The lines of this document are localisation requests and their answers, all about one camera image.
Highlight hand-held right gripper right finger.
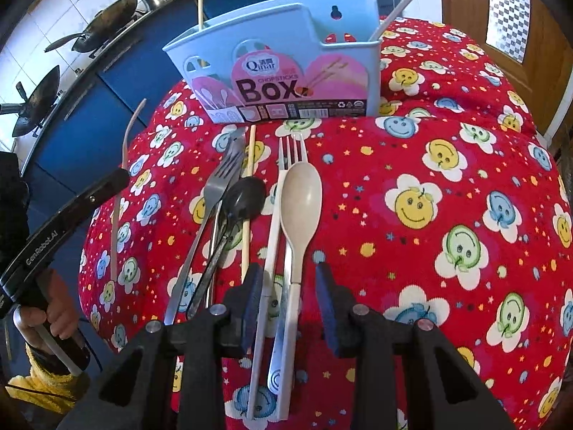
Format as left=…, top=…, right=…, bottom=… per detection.
left=316, top=262, right=520, bottom=430

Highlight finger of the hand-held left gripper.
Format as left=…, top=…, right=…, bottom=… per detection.
left=56, top=168, right=131, bottom=236

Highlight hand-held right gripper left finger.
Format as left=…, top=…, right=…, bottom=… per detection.
left=58, top=262, right=265, bottom=430

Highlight black spoon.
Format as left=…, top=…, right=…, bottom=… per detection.
left=186, top=176, right=266, bottom=321

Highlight beige plastic spoon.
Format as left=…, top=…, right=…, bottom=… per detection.
left=278, top=161, right=324, bottom=419

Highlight light blue chopstick box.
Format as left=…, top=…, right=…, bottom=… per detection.
left=162, top=0, right=382, bottom=125

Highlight person's left forearm yellow sleeve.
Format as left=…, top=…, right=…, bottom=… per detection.
left=6, top=345, right=92, bottom=413

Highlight person's left hand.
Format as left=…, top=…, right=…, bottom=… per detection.
left=15, top=269, right=83, bottom=359

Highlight thin beige plastic utensil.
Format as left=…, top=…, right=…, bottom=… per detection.
left=110, top=99, right=148, bottom=281

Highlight thin steel utensil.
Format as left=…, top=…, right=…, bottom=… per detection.
left=206, top=206, right=225, bottom=310

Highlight blue base kitchen cabinets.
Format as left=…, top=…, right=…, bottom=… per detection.
left=22, top=0, right=395, bottom=216

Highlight red smiley flower blanket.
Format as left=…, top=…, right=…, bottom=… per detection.
left=78, top=15, right=573, bottom=430

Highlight black wok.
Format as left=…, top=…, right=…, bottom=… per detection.
left=0, top=65, right=61, bottom=138

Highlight large steel wok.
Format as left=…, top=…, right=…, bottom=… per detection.
left=44, top=0, right=139, bottom=53

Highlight wooden door with glass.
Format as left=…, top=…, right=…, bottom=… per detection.
left=439, top=0, right=573, bottom=137

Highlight steel cutlery handle with logo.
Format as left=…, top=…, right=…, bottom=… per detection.
left=267, top=287, right=292, bottom=397

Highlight white plastic spoon handle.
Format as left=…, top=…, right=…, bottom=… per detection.
left=368, top=0, right=424, bottom=42

